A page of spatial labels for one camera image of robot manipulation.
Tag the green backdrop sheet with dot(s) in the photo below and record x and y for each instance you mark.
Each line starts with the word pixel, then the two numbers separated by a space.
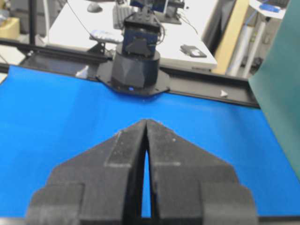
pixel 276 84

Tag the blue table mat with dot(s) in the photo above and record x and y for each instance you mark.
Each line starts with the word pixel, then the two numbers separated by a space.
pixel 47 118

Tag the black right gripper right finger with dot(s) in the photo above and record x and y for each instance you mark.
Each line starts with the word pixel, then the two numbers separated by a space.
pixel 191 186

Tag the black table frame rail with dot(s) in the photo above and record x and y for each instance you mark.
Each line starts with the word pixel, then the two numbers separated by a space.
pixel 199 85

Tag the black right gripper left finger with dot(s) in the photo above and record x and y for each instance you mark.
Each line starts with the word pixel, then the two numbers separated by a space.
pixel 101 186

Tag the white desk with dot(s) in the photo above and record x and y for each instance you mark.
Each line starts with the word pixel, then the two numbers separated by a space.
pixel 75 27

